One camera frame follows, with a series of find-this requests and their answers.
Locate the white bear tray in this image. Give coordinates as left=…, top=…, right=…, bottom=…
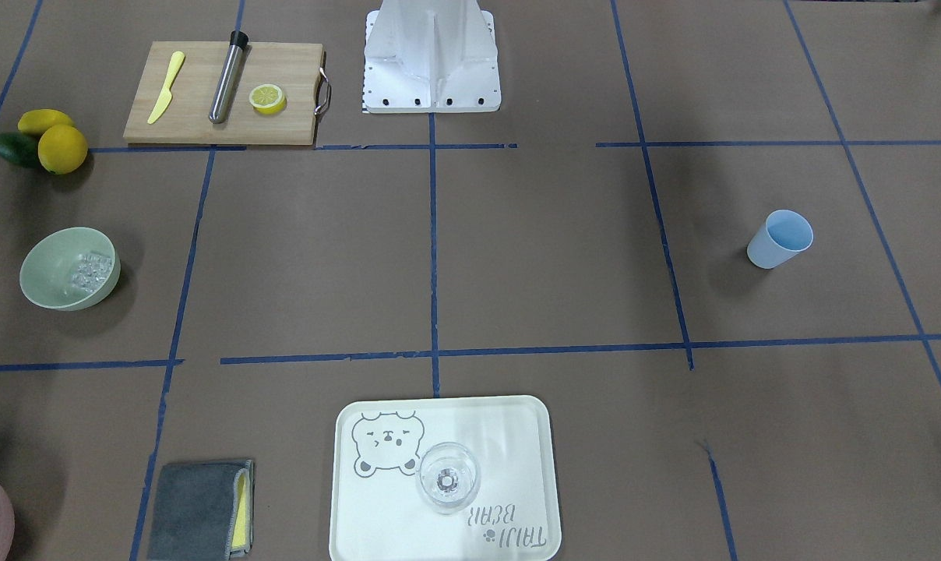
left=329, top=395, right=562, bottom=560

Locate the lemon half slice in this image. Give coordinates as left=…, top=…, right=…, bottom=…
left=248, top=84, right=287, bottom=116

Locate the clear wine glass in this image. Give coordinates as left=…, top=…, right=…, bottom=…
left=417, top=443, right=481, bottom=515

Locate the green bowl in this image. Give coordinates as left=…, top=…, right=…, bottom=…
left=19, top=227, right=122, bottom=312

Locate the steel muddler rod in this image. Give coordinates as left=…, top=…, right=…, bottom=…
left=208, top=30, right=249, bottom=124

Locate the yellow plastic knife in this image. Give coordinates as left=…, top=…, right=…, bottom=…
left=146, top=51, right=185, bottom=125

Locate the light blue cup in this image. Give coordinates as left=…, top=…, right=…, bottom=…
left=747, top=210, right=815, bottom=270

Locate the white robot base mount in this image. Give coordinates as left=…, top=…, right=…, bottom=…
left=361, top=1, right=502, bottom=115

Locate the wooden cutting board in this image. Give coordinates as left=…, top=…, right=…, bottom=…
left=124, top=41, right=325, bottom=146

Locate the grey folded cloth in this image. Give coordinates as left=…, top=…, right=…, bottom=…
left=146, top=458, right=256, bottom=560

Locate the yellow lemon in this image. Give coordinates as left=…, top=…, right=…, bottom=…
left=37, top=125, right=89, bottom=175
left=17, top=108, right=75, bottom=138

